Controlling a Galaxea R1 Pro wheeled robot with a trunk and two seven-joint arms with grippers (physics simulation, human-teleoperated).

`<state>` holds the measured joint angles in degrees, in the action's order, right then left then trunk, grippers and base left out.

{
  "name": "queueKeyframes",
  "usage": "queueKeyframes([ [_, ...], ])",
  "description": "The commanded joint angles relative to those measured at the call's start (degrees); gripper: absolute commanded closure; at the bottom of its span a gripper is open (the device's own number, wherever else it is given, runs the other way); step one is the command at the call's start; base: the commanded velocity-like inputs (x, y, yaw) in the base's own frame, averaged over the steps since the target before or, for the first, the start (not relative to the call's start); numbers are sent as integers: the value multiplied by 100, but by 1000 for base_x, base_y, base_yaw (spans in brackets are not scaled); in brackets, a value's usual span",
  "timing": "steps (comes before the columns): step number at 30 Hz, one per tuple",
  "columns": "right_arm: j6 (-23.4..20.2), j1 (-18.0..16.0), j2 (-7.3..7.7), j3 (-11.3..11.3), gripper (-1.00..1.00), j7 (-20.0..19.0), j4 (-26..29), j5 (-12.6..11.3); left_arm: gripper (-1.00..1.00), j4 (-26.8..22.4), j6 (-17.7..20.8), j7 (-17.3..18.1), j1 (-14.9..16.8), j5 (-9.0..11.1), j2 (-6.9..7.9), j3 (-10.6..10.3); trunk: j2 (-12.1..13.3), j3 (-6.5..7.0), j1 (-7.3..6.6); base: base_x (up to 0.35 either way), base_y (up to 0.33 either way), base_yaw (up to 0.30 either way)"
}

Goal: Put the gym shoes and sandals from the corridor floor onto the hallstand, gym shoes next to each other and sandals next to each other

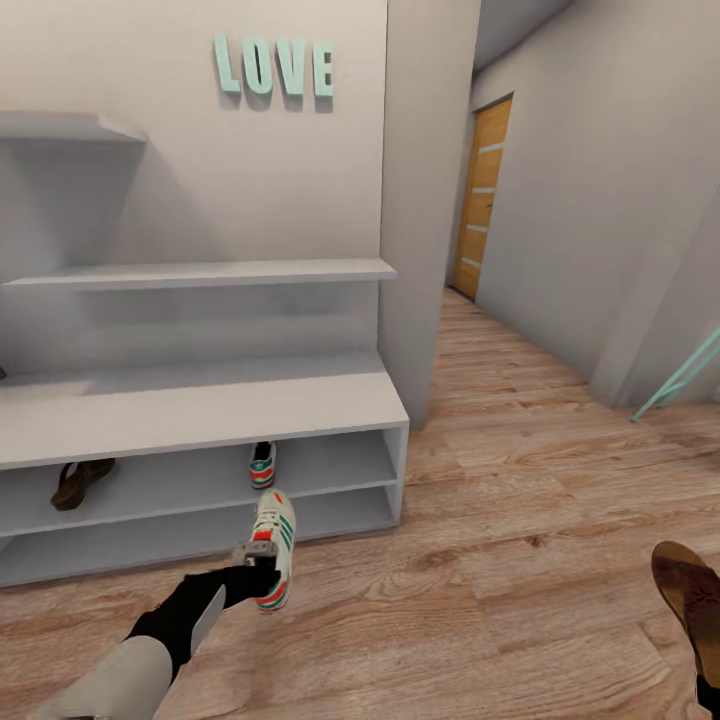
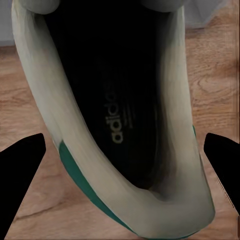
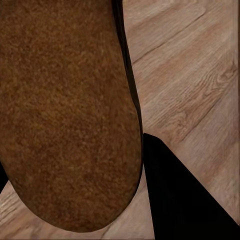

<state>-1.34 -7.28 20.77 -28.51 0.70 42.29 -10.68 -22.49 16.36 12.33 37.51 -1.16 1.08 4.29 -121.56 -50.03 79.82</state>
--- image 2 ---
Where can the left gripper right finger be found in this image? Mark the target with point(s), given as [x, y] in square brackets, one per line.
[224, 155]

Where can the gym shoe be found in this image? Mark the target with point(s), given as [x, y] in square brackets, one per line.
[110, 80]

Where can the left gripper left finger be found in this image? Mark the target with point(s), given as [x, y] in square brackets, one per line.
[18, 166]

